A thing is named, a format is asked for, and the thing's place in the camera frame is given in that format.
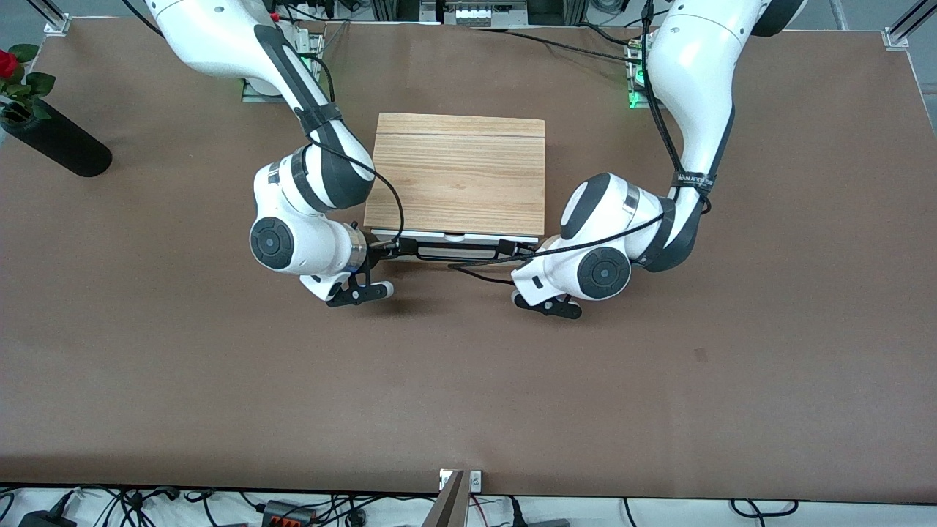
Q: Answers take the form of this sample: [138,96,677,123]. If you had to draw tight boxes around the aluminium frame with white connector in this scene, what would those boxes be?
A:
[421,0,529,27]

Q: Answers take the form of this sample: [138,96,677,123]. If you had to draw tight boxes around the looped black floor cable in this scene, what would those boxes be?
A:
[731,499,800,517]

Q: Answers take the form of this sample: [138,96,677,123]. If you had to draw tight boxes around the wooden drawer cabinet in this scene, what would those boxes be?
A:
[364,112,547,239]

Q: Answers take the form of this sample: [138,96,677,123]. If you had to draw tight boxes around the aluminium frame corner post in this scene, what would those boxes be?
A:
[29,0,72,36]
[882,0,937,51]

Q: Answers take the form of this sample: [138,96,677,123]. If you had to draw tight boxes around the short black table cable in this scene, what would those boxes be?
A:
[578,22,632,47]

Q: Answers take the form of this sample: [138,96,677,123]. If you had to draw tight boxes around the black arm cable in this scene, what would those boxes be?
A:
[304,51,406,253]
[448,0,714,286]

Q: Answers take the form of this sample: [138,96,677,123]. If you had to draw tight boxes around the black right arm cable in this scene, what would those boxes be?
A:
[304,51,406,253]

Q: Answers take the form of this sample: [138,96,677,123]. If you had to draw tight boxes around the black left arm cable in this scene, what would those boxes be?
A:
[448,0,714,286]

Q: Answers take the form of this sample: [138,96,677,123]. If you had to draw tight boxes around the black power strip red switches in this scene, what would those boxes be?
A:
[262,500,317,527]

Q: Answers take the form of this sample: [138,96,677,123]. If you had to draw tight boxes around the long black table cable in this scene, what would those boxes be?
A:
[468,26,634,63]

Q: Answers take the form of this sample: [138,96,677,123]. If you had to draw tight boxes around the black power adapter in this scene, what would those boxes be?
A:
[18,490,78,527]

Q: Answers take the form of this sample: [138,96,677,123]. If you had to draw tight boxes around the white-fronted drawer with black handle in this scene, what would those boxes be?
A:
[370,229,540,264]

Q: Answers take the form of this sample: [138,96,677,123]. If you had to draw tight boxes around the black cylindrical vase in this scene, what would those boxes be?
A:
[0,102,113,178]

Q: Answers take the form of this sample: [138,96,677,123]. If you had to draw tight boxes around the grey wedge-shaped post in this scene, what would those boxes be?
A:
[421,471,469,527]

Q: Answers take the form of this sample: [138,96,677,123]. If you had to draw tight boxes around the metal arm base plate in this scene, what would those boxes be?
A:
[626,37,654,111]
[242,22,326,103]

